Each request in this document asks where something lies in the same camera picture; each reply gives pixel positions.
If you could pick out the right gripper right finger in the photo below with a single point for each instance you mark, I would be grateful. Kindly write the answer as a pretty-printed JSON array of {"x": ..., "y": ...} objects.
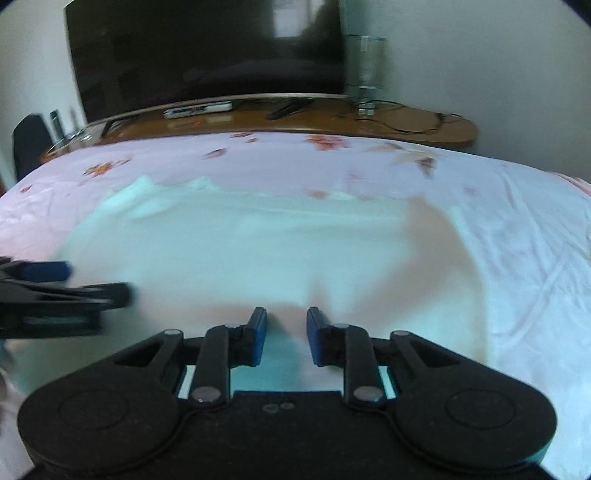
[{"x": 349, "y": 348}]

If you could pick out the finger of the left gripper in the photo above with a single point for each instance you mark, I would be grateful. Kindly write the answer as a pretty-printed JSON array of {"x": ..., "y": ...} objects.
[{"x": 55, "y": 271}]

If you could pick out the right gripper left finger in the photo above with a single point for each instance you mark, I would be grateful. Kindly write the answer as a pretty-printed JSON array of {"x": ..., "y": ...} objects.
[{"x": 223, "y": 348}]

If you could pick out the white knit sweater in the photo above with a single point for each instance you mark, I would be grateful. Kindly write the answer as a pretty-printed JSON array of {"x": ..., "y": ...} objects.
[{"x": 197, "y": 256}]

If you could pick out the black jacket on chair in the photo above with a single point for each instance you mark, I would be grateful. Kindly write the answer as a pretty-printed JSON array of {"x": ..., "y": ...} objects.
[{"x": 31, "y": 139}]

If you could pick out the floral pink bed sheet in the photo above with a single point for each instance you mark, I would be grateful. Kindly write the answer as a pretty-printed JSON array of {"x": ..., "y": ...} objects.
[{"x": 526, "y": 230}]

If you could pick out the wooden tv console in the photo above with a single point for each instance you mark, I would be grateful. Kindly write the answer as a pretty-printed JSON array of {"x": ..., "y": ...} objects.
[{"x": 327, "y": 116}]

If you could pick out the large curved black television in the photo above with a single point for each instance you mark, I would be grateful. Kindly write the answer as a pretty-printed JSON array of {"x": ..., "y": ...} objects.
[{"x": 133, "y": 55}]

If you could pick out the silver set-top box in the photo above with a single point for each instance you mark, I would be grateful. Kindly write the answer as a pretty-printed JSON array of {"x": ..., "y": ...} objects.
[{"x": 198, "y": 109}]

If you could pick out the black remote control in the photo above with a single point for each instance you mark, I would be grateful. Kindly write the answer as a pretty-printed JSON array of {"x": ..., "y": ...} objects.
[{"x": 291, "y": 107}]

